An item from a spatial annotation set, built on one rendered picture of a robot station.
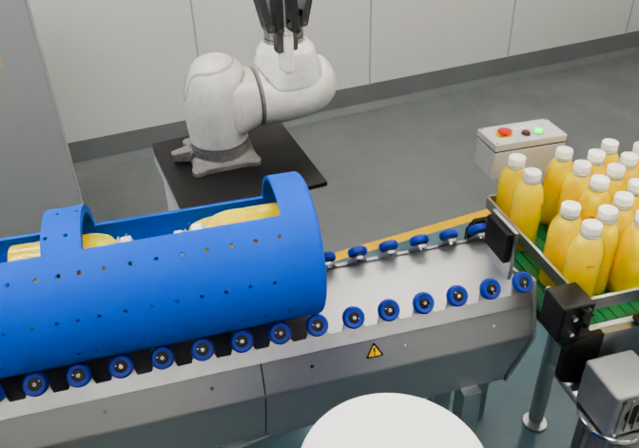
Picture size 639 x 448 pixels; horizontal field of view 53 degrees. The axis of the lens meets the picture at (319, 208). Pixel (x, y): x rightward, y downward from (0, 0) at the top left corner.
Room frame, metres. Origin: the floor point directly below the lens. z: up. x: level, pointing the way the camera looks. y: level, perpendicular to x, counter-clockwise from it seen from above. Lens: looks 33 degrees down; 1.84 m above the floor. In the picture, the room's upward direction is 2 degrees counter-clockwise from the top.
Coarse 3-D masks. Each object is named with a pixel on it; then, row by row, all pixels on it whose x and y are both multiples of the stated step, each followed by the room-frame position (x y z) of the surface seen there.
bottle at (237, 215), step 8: (240, 208) 1.00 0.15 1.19; (248, 208) 1.00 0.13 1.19; (256, 208) 1.00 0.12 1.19; (264, 208) 1.00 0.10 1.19; (272, 208) 1.00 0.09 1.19; (216, 216) 0.98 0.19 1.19; (224, 216) 0.98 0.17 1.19; (232, 216) 0.98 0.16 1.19; (240, 216) 0.98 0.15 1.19; (248, 216) 0.98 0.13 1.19; (256, 216) 0.98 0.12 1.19; (264, 216) 0.98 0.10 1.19; (272, 216) 0.98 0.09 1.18; (208, 224) 0.97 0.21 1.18; (216, 224) 0.96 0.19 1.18
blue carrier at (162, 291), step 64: (0, 256) 1.01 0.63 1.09; (64, 256) 0.85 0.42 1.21; (128, 256) 0.86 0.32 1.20; (192, 256) 0.87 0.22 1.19; (256, 256) 0.88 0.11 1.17; (320, 256) 0.90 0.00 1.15; (0, 320) 0.77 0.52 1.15; (64, 320) 0.78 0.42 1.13; (128, 320) 0.80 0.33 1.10; (192, 320) 0.83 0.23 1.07; (256, 320) 0.87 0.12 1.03
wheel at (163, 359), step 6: (156, 348) 0.86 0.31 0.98; (162, 348) 0.86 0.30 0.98; (168, 348) 0.86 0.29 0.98; (150, 354) 0.85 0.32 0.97; (156, 354) 0.85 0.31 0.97; (162, 354) 0.85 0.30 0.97; (168, 354) 0.85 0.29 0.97; (174, 354) 0.86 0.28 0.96; (150, 360) 0.84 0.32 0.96; (156, 360) 0.84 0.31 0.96; (162, 360) 0.84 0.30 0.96; (168, 360) 0.84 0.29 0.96; (156, 366) 0.83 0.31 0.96; (162, 366) 0.84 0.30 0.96; (168, 366) 0.84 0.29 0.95
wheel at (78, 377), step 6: (72, 366) 0.82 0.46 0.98; (78, 366) 0.82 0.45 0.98; (84, 366) 0.82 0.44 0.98; (72, 372) 0.81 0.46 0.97; (78, 372) 0.81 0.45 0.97; (84, 372) 0.81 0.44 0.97; (90, 372) 0.82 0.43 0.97; (66, 378) 0.81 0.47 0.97; (72, 378) 0.81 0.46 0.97; (78, 378) 0.81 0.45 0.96; (84, 378) 0.81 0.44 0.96; (90, 378) 0.81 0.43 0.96; (72, 384) 0.80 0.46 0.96; (78, 384) 0.80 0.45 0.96; (84, 384) 0.80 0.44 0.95
